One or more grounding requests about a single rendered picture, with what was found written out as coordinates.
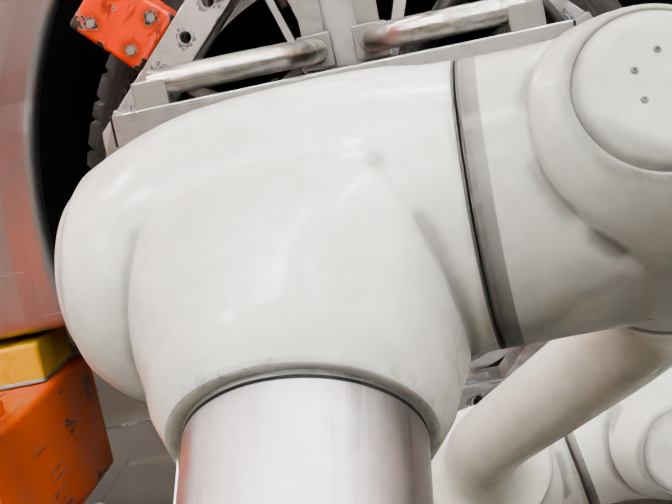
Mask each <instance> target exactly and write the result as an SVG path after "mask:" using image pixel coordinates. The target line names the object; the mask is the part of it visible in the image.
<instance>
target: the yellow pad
mask: <svg viewBox="0 0 672 504"><path fill-rule="evenodd" d="M74 356H75V354H74V352H72V350H71V346H70V342H69V338H68V334H67V330H66V327H61V328H56V329H51V330H46V331H41V332H39V333H38V334H33V335H28V336H23V337H17V338H12V339H7V340H2V341H0V391H3V390H8V389H13V388H19V387H24V386H29V385H34V384H40V383H44V382H47V381H48V380H49V379H50V378H51V377H52V376H53V375H54V374H55V373H56V372H58V371H59V370H60V369H61V368H62V367H63V366H64V365H65V364H66V363H67V362H68V361H69V360H70V359H72V358H73V357H74Z"/></svg>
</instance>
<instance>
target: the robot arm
mask: <svg viewBox="0 0 672 504"><path fill-rule="evenodd" d="M54 262H55V281H56V289H57V295H58V300H59V305H60V309H61V312H62V315H63V318H64V321H65V324H66V326H67V329H68V331H69V333H70V335H71V337H72V338H73V340H74V341H75V343H76V345H77V347H78V349H79V351H80V352H81V354H82V356H83V358H84V359H85V361H86V362H87V364H88V365H89V366H90V367H91V368H92V370H93V371H94V372H95V373H96V374H98V375H99V376H100V377H101V378H103V379H104V380H105V381H106V382H108V383H109V384H110V385H111V386H113V387H114V388H116V389H117V390H119V391H120V392H122V393H123V394H125V395H127V396H129V397H131V398H133V399H135V400H138V401H141V402H145V403H147V405H148V410H149V414H150V418H151V421H152V423H153V425H154V427H155V429H156V431H157V433H158V434H159V436H160V438H161V440H162V442H163V444H164V445H165V447H166V449H167V450H168V452H169V454H170V455H171V457H172V458H173V460H174V461H175V462H176V464H177V467H176V479H175V491H174V504H590V502H591V504H612V503H616V502H622V501H628V500H636V499H660V500H672V5H670V4H658V3H651V4H640V5H633V6H629V7H623V8H620V9H617V10H614V11H611V12H607V13H604V14H601V15H599V16H597V17H594V18H592V19H589V20H586V21H584V22H582V23H580V24H578V25H576V26H574V27H572V28H570V29H569V30H567V31H565V32H564V33H562V34H561V35H560V36H559V37H557V38H556V39H552V40H548V41H544V42H539V43H534V44H530V45H525V46H521V47H516V48H512V49H507V50H502V51H497V52H492V53H487V54H483V55H478V56H473V57H468V58H463V59H458V60H456V61H455V60H452V61H446V62H439V63H432V64H425V65H408V66H383V67H375V68H369V69H363V70H357V71H351V72H344V73H339V74H334V75H329V76H324V77H319V78H314V79H309V80H305V81H300V82H296V83H292V84H288V85H284V86H279V87H275V88H271V89H267V90H263V91H259V92H255V93H251V94H248V95H244V96H240V97H236V98H232V99H229V100H225V101H222V102H218V103H215V104H212V105H208V106H205V107H202V108H199V109H196V110H193V111H190V112H188V113H186V114H183V115H181V116H179V117H176V118H174V119H172V120H169V121H167V122H165V123H163V124H161V125H159V126H158V127H156V128H154V129H152V130H150V131H148V132H147V133H145V134H143V135H141V136H139V137H137V138H136V139H134V140H132V141H131V142H129V143H128V144H126V145H125V146H123V147H122V148H120V149H119V150H117V151H116V152H114V153H113V154H111V155H110V156H108V157H107V158H106V159H105V160H103V161H102V162H101V163H100V164H98V165H97V166H96V167H95V168H93V169H92V170H91V171H89V172H88V173H87V174H86V175H85V176H84V177H83V178H82V180H81V181H80V182H79V184H78V186H77V187H76V189H75V191H74V193H73V195H72V197H71V199H70V200H69V202H68V203H67V205H66V207H65V209H64V211H63V213H62V216H61V219H60V222H59V226H58V231H57V236H56V243H55V260H54ZM550 340H551V341H550ZM545 341H549V342H548V343H547V344H546V345H545V346H544V347H542V348H541V349H540V350H539V351H538V352H537V353H535V354H534V355H533V356H532V357H531V358H530V359H528V360H527V361H526V362H525V363H524V364H523V365H522V366H520V367H519V368H518V369H517V370H516V371H515V372H513V373H512V374H511V375H510V376H509V377H508V378H506V379H505V380H504V381H503V382H502V383H501V384H499V385H498V386H497V387H496V388H495V389H494V390H492V391H491V392H490V393H489V394H488V395H487V396H486V397H484V398H483V399H482V400H481V401H480V402H479V403H478V404H476V405H474V406H470V407H467V408H464V409H462V410H460V411H458V407H459V403H460V396H461V393H462V390H463V387H464V384H465V382H466V379H467V376H468V373H469V370H470V363H471V356H473V355H478V354H482V353H487V352H491V351H496V350H501V349H505V348H506V349H507V348H513V347H518V346H524V345H530V344H535V343H540V342H545ZM457 411H458V412H457ZM565 438H566V439H565ZM566 440H567V442H566ZM567 443H568V444H567ZM568 446H569V447H568ZM569 448H570V450H569ZM570 451H571V452H570ZM571 453H572V455H571ZM572 456H573V457H572ZM573 458H574V460H573ZM574 461H575V462H574ZM575 464H576V465H575ZM178 466H179V467H178ZM576 466H577V468H576ZM577 469H578V470H577ZM578 471H579V473H578ZM579 474H580V475H579ZM580 476H581V478H580ZM581 479H582V481H583V483H582V481H581ZM583 484H584V486H583ZM584 487H585V488H584ZM585 489H586V491H585ZM586 492H587V494H588V496H587V494H586ZM588 497H589V499H590V501H589V499H588Z"/></svg>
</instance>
